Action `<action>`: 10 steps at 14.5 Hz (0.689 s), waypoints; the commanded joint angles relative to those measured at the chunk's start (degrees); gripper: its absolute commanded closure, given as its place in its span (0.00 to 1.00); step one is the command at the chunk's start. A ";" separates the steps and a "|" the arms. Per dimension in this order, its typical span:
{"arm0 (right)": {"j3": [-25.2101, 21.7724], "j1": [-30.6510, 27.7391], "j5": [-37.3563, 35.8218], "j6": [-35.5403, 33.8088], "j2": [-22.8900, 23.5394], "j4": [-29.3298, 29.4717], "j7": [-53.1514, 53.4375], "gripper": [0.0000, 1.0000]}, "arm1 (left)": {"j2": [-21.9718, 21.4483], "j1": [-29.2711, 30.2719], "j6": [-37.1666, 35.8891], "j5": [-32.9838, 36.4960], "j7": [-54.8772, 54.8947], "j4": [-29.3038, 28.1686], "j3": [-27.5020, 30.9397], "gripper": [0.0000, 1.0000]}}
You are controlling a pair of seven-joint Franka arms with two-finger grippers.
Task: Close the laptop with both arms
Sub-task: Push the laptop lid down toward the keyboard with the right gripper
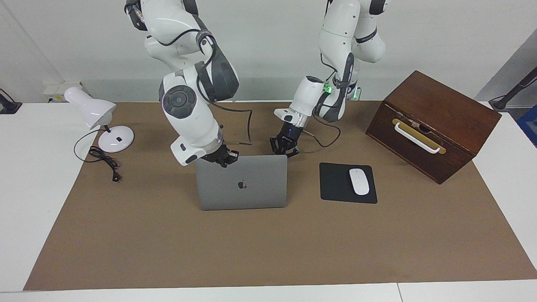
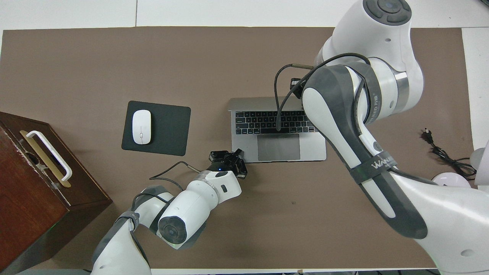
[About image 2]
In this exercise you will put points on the dark brown wooden box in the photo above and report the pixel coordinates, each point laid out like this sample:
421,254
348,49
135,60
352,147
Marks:
30,206

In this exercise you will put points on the white desk lamp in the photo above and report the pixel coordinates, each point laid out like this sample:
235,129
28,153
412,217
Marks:
450,179

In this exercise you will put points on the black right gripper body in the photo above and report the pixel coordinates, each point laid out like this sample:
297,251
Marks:
297,89

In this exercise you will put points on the white computer mouse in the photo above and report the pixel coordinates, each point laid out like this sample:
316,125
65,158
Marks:
141,126

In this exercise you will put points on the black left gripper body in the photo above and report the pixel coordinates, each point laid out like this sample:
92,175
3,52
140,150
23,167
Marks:
225,166

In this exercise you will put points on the silver grey laptop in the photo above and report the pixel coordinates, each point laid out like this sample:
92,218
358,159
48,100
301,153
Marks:
282,147

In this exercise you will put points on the black mouse pad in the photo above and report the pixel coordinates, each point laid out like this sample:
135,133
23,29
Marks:
168,130

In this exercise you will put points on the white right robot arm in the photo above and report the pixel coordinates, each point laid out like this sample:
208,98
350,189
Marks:
431,214

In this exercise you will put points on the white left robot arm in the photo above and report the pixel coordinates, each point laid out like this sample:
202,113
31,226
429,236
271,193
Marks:
191,206

